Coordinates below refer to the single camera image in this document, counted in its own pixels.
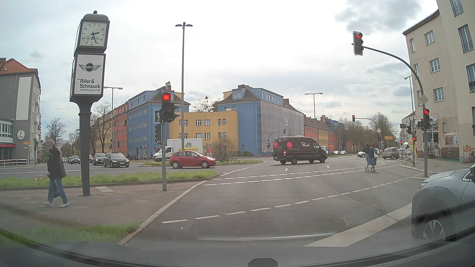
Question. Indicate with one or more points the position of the bare bush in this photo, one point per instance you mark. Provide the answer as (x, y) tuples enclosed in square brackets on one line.
[(223, 149)]

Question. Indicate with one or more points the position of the blue building with grey roof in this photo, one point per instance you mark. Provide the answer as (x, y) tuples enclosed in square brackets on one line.
[(259, 118)]

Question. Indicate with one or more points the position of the yellow building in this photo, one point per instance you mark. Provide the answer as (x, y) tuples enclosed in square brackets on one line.
[(207, 129)]

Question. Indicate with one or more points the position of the red small car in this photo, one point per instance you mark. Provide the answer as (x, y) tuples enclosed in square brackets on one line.
[(191, 159)]

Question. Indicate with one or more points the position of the white box lorry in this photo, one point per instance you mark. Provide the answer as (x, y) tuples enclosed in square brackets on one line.
[(178, 146)]

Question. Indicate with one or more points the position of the black van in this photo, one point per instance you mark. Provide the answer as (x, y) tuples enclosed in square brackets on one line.
[(298, 149)]

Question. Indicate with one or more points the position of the grey asphalt road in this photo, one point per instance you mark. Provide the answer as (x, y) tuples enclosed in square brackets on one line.
[(282, 193)]

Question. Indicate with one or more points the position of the row of coloured buildings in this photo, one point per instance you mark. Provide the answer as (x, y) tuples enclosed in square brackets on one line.
[(323, 135)]

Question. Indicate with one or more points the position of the red brick building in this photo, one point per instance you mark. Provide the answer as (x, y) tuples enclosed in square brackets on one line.
[(120, 129)]

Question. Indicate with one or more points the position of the car's own bonnet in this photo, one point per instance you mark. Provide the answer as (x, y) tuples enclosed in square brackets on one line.
[(237, 256)]

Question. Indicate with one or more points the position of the dark car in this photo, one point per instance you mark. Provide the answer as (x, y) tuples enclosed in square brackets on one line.
[(116, 160), (74, 159), (98, 158)]

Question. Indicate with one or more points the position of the group of bare trees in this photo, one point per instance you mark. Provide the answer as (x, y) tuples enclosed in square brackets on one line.
[(365, 131)]

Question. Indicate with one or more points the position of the person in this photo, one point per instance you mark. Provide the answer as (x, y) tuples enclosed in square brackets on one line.
[(372, 157), (55, 170), (366, 155)]

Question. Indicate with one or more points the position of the grass median strip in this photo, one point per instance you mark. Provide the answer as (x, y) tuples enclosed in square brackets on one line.
[(111, 178)]

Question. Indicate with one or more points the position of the bare tree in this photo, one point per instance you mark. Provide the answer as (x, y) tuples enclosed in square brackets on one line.
[(101, 126), (55, 131)]

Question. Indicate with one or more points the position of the paved traffic island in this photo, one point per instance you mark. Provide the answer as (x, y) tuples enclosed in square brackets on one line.
[(104, 204)]

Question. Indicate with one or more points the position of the beige car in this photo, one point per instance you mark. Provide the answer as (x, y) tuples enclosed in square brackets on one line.
[(391, 152)]

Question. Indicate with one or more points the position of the road markings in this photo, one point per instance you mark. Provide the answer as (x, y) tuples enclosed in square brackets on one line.
[(365, 230)]

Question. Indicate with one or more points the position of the clock pillar with advertising sign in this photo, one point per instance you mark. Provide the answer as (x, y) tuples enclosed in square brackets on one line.
[(88, 74)]

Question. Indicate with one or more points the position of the grass verge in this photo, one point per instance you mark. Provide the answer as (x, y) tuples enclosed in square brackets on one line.
[(74, 233)]

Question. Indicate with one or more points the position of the pavement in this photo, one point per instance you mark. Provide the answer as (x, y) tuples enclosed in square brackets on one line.
[(438, 165)]

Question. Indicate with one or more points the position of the beige multi-storey building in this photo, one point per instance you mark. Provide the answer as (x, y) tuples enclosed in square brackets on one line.
[(441, 74)]

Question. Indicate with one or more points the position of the grey car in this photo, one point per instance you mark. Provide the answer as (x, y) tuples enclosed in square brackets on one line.
[(445, 204)]

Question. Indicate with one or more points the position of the white railing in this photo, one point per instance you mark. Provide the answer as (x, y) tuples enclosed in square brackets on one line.
[(14, 162)]

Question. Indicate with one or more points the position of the traffic light on grey post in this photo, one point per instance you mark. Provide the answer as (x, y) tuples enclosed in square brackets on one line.
[(166, 111)]

